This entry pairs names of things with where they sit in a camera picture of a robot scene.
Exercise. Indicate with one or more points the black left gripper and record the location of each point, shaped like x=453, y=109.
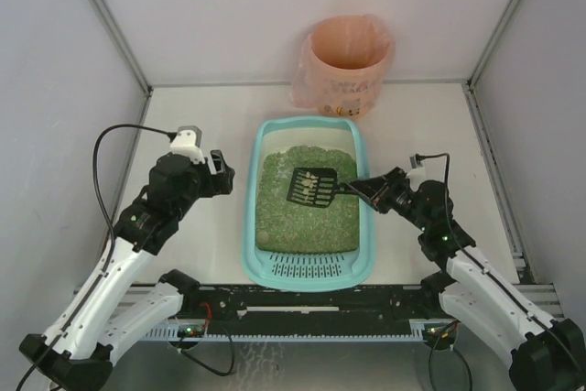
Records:
x=220, y=171

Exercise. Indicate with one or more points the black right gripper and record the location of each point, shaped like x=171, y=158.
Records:
x=391, y=190

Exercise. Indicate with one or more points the black litter scoop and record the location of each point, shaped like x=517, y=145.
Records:
x=316, y=187

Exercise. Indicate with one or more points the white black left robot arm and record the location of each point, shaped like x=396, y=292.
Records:
x=81, y=348

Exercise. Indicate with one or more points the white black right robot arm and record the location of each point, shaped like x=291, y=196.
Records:
x=539, y=351

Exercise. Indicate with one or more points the pale green litter clump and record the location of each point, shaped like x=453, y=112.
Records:
x=263, y=237

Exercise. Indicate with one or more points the green cat litter pellets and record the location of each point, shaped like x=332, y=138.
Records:
x=294, y=229

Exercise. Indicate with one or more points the teal litter box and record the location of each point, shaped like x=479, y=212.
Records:
x=307, y=272

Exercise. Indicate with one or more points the orange lined waste bin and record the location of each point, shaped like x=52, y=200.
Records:
x=342, y=66

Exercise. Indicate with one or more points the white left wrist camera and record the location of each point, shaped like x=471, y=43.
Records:
x=187, y=143

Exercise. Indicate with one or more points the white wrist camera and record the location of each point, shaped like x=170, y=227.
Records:
x=418, y=170
x=187, y=143

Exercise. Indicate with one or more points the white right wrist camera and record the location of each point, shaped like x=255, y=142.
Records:
x=418, y=170

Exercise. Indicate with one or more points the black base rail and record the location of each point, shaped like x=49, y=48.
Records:
x=252, y=303

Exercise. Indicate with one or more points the light blue cable duct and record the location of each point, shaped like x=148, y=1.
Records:
x=344, y=331

